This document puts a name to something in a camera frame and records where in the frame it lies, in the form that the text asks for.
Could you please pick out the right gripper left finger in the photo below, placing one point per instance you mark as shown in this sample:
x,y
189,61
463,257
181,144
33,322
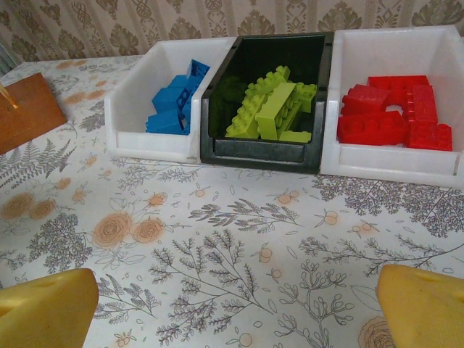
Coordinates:
x,y
43,311

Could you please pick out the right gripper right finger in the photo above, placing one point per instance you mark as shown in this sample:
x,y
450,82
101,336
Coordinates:
x,y
427,311

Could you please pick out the white plastic bin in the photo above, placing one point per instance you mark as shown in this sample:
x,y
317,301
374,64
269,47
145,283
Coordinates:
x,y
391,163
145,145

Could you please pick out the red lego brick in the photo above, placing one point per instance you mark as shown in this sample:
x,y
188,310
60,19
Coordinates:
x,y
422,105
366,99
429,137
398,82
371,127

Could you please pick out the green lego brick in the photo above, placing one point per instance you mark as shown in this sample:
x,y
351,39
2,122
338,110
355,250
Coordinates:
x,y
250,108
279,108
309,94
295,135
279,74

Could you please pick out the blue lego brick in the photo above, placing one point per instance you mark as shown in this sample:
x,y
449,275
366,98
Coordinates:
x,y
198,68
181,82
168,99
165,123

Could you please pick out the black plastic bin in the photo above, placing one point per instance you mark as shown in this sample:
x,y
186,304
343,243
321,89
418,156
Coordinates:
x,y
261,156

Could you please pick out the floral tablecloth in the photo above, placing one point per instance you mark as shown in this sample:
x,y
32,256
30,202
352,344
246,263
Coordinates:
x,y
217,253

